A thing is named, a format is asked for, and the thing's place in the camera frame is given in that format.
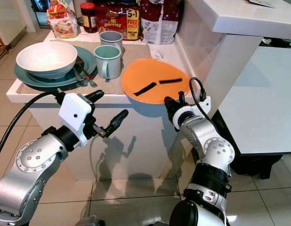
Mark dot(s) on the orange plate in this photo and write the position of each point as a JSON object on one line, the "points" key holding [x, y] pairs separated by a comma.
{"points": [[150, 69]]}

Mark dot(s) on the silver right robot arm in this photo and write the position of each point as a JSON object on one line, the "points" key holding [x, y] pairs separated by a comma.
{"points": [[211, 155]]}

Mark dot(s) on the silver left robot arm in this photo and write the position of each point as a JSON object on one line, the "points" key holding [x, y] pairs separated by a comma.
{"points": [[30, 181]]}

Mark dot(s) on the white kitchen island table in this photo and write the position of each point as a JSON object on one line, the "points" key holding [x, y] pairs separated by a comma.
{"points": [[141, 141]]}

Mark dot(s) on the mint green mug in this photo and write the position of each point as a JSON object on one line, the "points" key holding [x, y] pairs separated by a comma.
{"points": [[109, 65]]}

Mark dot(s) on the white paper slip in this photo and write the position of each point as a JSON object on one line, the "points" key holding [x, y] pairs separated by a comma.
{"points": [[157, 53]]}

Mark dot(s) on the teal plate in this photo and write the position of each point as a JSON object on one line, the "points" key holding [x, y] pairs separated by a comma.
{"points": [[42, 83]]}

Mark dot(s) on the grey blue mug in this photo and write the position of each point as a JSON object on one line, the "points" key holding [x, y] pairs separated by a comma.
{"points": [[111, 40]]}

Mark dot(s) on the white bowl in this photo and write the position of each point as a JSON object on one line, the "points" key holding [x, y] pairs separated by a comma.
{"points": [[46, 58]]}

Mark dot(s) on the low white table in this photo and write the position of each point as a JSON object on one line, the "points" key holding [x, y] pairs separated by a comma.
{"points": [[258, 103]]}

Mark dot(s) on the red and white food bag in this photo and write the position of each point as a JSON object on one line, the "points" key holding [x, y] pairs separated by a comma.
{"points": [[159, 23]]}

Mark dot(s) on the red lidded dark jar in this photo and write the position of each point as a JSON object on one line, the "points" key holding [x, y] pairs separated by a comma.
{"points": [[87, 18]]}

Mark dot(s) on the red instant noodle multipack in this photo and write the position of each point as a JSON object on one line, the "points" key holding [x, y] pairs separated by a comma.
{"points": [[115, 20]]}

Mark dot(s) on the bagged bread loaf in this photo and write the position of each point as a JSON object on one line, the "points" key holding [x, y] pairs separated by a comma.
{"points": [[62, 21]]}

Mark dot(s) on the tall white counter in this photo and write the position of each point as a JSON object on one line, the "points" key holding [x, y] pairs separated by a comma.
{"points": [[235, 23]]}

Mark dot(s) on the grey robot leg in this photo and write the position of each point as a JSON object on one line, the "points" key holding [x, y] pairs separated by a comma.
{"points": [[97, 221]]}

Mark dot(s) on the wooden rack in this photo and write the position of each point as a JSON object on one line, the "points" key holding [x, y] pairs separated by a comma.
{"points": [[0, 47]]}

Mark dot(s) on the paper sheet on counter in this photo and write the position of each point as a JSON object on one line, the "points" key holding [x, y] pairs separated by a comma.
{"points": [[261, 3]]}

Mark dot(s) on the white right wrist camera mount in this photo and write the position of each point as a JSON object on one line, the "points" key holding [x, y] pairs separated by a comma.
{"points": [[183, 115]]}

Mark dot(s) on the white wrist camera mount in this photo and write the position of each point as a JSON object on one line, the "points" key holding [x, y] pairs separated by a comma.
{"points": [[76, 113], [183, 115]]}

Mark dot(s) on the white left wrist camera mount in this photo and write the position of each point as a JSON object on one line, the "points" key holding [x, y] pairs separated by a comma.
{"points": [[76, 113]]}

